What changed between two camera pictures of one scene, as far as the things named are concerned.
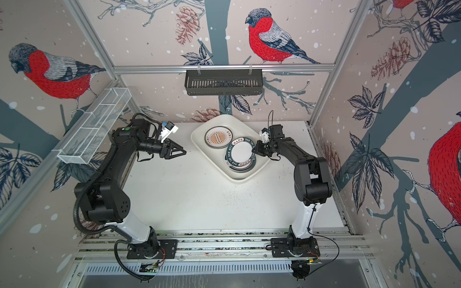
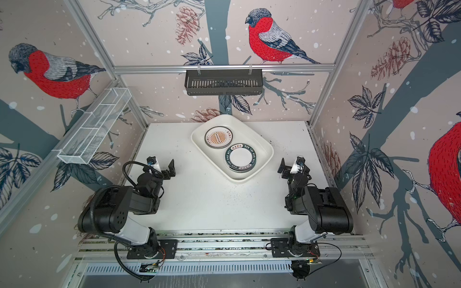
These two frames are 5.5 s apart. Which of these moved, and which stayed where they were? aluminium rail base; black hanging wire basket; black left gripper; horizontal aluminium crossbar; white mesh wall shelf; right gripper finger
Moved: black left gripper; right gripper finger
Stayed: white mesh wall shelf; aluminium rail base; horizontal aluminium crossbar; black hanging wire basket
